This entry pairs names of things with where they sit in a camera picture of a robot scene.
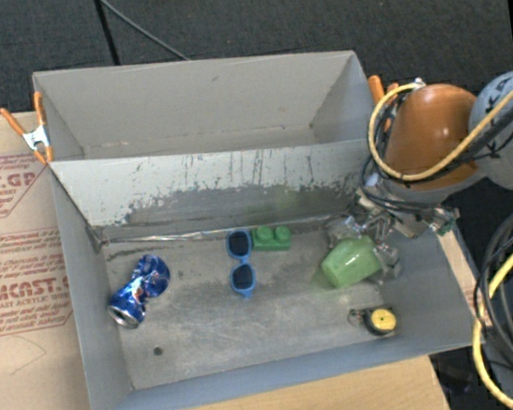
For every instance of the yellow and black tape measure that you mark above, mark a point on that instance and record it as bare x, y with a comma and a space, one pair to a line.
381, 320

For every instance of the crushed blue drink can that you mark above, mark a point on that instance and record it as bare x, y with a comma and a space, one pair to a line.
138, 291

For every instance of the blue sunglasses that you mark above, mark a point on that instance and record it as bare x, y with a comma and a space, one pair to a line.
242, 274

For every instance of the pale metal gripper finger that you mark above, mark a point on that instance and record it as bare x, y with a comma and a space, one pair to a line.
390, 263
344, 228

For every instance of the brown cardboard board red print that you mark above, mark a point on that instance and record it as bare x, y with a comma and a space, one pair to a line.
21, 280

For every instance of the green plastic cup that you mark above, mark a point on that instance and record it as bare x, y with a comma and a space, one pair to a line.
350, 262

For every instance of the grey metal bin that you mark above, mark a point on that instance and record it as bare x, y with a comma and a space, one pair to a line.
254, 323

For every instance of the green toy brick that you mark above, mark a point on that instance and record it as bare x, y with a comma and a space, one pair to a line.
271, 240

